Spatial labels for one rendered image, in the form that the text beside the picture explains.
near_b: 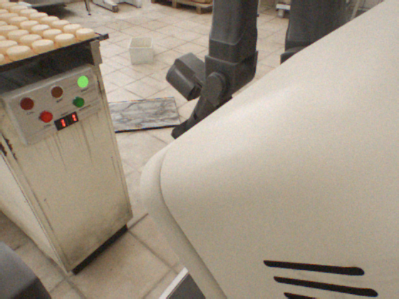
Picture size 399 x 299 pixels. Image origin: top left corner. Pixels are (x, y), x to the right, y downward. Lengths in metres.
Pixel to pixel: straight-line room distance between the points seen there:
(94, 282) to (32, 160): 0.64
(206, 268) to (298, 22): 0.31
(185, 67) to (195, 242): 0.41
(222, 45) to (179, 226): 0.33
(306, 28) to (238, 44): 0.10
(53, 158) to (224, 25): 0.72
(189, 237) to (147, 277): 1.22
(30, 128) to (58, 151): 0.14
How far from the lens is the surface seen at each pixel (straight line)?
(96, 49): 0.95
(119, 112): 2.32
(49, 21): 1.10
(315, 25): 0.40
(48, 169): 1.03
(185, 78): 0.55
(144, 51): 3.07
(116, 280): 1.40
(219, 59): 0.47
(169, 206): 0.16
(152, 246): 1.45
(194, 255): 0.18
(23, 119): 0.89
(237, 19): 0.45
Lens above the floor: 1.20
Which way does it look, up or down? 39 degrees down
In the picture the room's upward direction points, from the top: straight up
